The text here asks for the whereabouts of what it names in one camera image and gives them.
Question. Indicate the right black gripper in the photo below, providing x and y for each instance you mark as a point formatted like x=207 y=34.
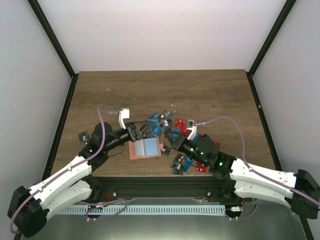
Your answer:
x=179 y=140

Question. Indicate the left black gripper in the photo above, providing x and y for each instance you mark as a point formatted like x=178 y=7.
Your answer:
x=135 y=134

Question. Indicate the black VIP card front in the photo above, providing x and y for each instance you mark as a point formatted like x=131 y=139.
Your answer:
x=165 y=122

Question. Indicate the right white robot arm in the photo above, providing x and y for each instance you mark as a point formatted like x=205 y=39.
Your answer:
x=298 y=191

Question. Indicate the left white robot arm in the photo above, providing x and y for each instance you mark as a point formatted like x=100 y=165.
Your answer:
x=31 y=208

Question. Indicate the blue card pile top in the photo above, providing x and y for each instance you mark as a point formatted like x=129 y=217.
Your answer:
x=155 y=121

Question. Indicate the red card pile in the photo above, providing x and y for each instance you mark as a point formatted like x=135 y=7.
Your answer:
x=200 y=143

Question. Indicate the blue card beside black pair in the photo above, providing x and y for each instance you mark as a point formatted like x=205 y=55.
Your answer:
x=188 y=163

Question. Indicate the black VIP card pair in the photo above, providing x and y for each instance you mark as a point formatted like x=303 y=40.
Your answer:
x=178 y=165

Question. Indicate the red VIP card front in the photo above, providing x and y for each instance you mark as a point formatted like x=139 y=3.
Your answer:
x=201 y=168

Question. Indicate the lone black card far left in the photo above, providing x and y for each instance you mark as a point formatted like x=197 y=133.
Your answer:
x=84 y=138

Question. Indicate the metal sheet front panel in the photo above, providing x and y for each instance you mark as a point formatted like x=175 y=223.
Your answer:
x=269 y=222

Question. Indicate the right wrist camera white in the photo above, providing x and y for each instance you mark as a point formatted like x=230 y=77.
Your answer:
x=192 y=128

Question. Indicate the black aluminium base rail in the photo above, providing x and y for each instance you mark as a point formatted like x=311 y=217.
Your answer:
x=196 y=187

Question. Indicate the light blue slotted cable duct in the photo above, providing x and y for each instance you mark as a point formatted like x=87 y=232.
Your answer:
x=143 y=210

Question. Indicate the left black frame post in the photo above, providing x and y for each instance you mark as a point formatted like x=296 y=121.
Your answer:
x=46 y=26

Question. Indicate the black frame post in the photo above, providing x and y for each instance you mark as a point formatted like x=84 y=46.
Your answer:
x=276 y=27
x=46 y=26

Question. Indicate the right black frame post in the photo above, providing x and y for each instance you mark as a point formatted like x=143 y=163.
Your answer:
x=276 y=27

